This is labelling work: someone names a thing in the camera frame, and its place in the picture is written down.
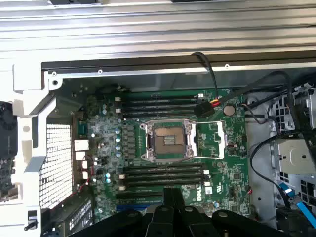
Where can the RAM slot white latches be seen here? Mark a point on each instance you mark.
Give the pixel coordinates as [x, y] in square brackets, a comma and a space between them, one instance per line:
[163, 174]
[148, 186]
[158, 109]
[158, 98]

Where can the green Dell motherboard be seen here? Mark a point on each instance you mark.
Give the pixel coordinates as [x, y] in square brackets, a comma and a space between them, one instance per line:
[222, 172]

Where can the grey metal disk bay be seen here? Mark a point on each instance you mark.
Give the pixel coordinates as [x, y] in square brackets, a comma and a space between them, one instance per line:
[284, 116]

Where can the silver metal disk carrier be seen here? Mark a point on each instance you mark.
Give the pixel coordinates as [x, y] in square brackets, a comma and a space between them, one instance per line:
[296, 155]

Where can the grey metal PC case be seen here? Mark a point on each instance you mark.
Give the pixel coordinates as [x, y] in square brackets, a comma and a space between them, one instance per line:
[172, 79]

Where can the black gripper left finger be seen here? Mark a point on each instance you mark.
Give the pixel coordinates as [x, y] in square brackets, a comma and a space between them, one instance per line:
[158, 222]

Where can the RAM slot black latches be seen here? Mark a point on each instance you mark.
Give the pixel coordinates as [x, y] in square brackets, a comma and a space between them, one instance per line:
[158, 103]
[163, 168]
[148, 180]
[158, 114]

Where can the round coin cell battery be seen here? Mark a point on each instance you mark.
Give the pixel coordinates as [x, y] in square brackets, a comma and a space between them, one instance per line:
[228, 110]

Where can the CPU socket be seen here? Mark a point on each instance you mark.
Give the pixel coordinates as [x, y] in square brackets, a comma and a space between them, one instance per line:
[168, 140]

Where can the silver metal corner bracket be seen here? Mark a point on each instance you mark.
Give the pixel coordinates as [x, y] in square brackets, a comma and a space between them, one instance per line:
[27, 76]

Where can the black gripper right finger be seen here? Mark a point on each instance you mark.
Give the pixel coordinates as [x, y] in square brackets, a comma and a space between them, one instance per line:
[192, 222]

